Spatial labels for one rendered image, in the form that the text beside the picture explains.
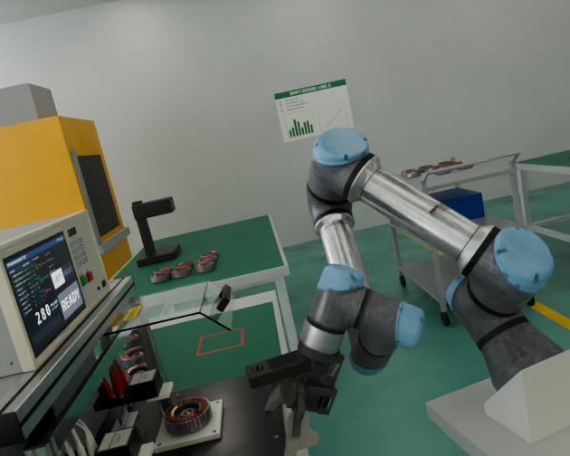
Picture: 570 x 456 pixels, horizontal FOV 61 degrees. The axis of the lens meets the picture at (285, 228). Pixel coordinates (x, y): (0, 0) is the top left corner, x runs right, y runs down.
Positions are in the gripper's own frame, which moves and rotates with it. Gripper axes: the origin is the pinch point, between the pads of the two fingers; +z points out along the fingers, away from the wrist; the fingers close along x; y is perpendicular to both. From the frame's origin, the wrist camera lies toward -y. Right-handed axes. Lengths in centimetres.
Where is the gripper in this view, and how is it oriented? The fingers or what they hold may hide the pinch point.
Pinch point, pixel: (273, 440)
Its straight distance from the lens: 100.1
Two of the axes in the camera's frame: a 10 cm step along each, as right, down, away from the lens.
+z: -3.1, 9.4, 1.6
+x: -2.9, -2.5, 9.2
